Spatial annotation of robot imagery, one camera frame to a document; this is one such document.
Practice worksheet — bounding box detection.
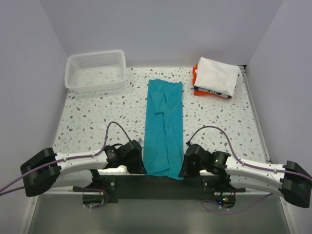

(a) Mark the aluminium rail frame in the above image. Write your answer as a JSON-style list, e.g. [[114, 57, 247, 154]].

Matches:
[[239, 65, 271, 163]]

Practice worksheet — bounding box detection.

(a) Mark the folded orange t-shirt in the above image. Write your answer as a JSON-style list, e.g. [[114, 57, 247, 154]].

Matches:
[[192, 64, 232, 99]]

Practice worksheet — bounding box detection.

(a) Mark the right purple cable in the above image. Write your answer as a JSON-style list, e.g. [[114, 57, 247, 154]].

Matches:
[[186, 125, 312, 215]]

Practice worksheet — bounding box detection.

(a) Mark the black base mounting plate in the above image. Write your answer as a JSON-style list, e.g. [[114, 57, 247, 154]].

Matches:
[[73, 175, 245, 203]]

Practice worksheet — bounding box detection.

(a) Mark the teal t-shirt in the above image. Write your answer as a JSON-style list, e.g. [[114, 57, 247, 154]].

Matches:
[[143, 79, 184, 180]]

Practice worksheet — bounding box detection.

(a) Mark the white plastic basket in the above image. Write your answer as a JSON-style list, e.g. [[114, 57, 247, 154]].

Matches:
[[64, 50, 126, 93]]

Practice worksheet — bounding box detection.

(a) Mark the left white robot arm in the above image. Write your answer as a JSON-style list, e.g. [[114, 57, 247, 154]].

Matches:
[[20, 140, 146, 197]]

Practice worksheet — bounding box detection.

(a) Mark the folded white t-shirt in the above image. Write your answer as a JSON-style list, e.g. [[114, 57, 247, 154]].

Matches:
[[194, 57, 240, 97]]

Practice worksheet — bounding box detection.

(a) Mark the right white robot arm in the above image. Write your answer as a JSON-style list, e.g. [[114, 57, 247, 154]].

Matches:
[[178, 144, 312, 208]]

